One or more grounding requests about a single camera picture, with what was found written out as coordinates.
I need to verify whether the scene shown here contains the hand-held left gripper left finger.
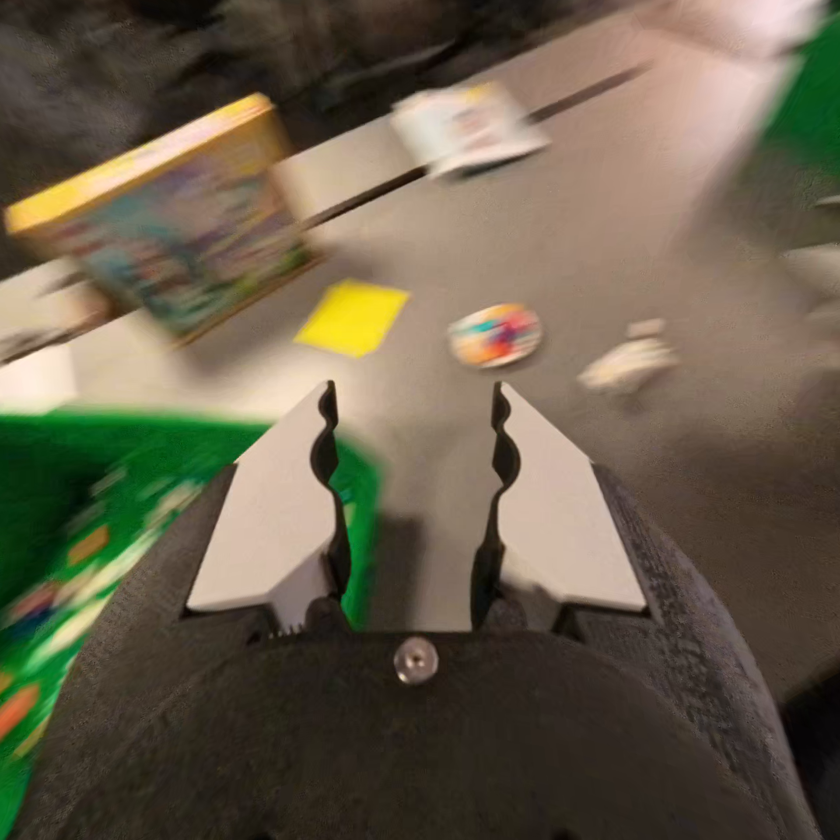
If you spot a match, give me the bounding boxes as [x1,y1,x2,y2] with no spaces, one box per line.
[185,379,353,624]

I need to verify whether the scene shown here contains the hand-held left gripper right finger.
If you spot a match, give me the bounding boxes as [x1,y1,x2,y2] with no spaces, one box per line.
[471,381,648,626]

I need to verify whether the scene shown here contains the white brick assembly teal brick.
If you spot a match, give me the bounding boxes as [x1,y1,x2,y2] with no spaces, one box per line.
[576,318,681,396]

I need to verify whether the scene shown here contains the pile of toy bricks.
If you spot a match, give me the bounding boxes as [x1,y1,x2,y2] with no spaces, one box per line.
[0,459,217,762]

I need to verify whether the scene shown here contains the colourful toy set box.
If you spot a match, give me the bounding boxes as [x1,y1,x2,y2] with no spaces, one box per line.
[3,92,317,347]

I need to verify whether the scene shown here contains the round rainbow brick plate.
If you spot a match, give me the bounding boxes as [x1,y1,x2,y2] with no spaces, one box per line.
[448,302,543,370]

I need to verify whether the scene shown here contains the yellow sticky note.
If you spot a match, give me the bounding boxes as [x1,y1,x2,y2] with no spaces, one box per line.
[293,279,412,359]

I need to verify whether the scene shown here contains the instruction booklet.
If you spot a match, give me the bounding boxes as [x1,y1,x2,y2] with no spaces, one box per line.
[390,82,552,182]

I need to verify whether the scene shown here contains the green divided plastic bin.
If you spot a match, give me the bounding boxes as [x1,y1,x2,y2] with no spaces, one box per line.
[755,13,840,175]

